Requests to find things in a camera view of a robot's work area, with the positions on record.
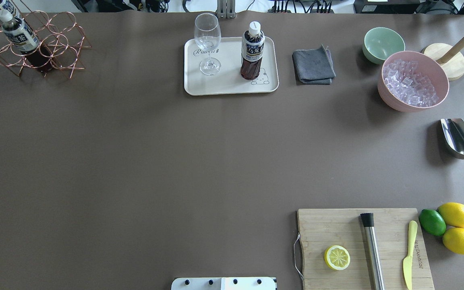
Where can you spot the copper wire bottle basket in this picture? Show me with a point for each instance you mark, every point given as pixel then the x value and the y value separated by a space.
pixel 43 41

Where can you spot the tea bottle white cap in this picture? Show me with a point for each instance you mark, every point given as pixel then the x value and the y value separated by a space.
pixel 26 41

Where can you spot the cream serving tray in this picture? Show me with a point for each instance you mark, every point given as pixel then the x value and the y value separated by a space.
pixel 228 80

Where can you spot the grey folded cloth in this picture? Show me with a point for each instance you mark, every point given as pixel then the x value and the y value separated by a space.
pixel 314 66

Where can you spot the clear wine glass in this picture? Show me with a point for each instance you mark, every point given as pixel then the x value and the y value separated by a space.
pixel 208 37

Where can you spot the bamboo cutting board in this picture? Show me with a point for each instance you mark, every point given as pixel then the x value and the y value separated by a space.
pixel 321 228

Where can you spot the half lemon slice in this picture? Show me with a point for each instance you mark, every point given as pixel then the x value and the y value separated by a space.
pixel 337 257

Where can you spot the steel muddler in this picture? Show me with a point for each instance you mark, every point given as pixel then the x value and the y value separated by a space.
pixel 367 220

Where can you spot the mint green bowl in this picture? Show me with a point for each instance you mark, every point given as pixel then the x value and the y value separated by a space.
pixel 380 42

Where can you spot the pink bowl of ice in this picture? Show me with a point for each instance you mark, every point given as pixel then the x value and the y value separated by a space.
pixel 411 82

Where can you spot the yellow plastic knife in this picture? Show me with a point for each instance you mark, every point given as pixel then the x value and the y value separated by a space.
pixel 408 260

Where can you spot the green lime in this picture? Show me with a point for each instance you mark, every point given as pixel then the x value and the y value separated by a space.
pixel 432 222

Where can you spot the yellow lemon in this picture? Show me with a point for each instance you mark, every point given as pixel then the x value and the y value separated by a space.
pixel 452 213
pixel 453 239

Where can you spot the wooden cup tree stand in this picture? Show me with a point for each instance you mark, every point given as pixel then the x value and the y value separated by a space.
pixel 448 57

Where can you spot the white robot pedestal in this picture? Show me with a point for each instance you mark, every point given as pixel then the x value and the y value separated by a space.
pixel 225 283

